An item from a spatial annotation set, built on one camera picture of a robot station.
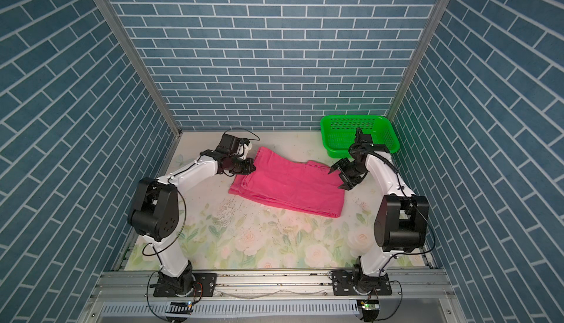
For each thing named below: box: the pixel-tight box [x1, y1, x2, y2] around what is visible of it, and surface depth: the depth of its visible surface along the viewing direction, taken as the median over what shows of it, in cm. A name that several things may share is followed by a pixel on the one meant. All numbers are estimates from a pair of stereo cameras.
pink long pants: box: [228, 146, 346, 219], surface depth 97 cm
